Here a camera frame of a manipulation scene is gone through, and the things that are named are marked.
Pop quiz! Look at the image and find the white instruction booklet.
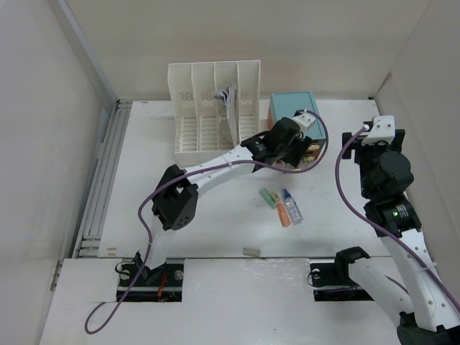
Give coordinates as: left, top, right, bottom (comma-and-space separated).
213, 83, 239, 147

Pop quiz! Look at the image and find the clear blue spray bottle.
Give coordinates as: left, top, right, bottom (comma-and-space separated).
282, 188, 303, 225

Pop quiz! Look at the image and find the grey rectangular eraser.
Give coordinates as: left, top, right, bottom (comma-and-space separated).
243, 247, 261, 257

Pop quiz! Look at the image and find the clear smoky drawer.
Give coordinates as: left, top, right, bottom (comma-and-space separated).
283, 140, 323, 171

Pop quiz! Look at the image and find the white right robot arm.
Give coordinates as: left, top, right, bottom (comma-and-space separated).
333, 128, 459, 344

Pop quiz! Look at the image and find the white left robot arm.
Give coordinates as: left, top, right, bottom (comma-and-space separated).
134, 112, 316, 285

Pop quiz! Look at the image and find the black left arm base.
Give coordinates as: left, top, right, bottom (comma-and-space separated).
114, 253, 185, 303

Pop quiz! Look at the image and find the teal orange drawer box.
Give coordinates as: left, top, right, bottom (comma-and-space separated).
267, 91, 326, 146

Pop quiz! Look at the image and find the green translucent case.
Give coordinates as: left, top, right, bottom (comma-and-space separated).
259, 188, 277, 209

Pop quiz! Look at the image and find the orange translucent case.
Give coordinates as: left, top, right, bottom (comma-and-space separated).
277, 203, 290, 227

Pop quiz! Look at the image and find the white plastic file organizer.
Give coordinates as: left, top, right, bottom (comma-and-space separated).
167, 60, 260, 167

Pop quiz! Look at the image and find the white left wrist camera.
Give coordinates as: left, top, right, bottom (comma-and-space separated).
293, 109, 316, 132

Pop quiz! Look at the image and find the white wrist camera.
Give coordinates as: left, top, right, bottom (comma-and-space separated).
293, 109, 316, 132
361, 115, 395, 146

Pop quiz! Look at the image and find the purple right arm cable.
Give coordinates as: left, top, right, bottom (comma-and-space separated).
333, 124, 460, 313

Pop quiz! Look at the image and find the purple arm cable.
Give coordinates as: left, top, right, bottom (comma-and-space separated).
84, 109, 330, 335
333, 124, 460, 313

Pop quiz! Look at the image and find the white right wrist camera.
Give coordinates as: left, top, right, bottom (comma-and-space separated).
361, 115, 395, 146

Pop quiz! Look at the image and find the aluminium rail frame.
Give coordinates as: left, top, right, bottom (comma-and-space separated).
70, 100, 132, 259

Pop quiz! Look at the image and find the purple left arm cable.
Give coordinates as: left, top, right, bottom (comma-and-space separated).
84, 109, 330, 335

